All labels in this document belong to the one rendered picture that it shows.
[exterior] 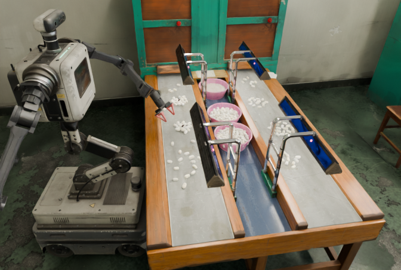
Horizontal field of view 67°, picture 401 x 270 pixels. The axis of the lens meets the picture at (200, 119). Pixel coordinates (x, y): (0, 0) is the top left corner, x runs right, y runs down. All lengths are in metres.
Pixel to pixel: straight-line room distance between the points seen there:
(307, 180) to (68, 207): 1.50
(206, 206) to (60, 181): 1.13
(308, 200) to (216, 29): 1.72
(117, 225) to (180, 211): 0.60
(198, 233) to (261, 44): 1.99
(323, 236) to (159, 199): 0.87
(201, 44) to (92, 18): 1.29
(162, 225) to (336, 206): 0.93
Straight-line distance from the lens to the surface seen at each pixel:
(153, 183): 1.78
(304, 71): 4.38
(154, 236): 1.56
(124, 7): 3.52
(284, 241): 1.69
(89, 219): 2.16
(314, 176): 1.98
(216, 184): 1.36
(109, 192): 2.19
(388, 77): 4.41
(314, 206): 1.81
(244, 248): 1.64
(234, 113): 2.39
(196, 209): 1.68
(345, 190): 1.92
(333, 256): 2.35
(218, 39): 2.90
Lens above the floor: 2.04
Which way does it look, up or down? 34 degrees down
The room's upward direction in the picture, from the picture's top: 1 degrees clockwise
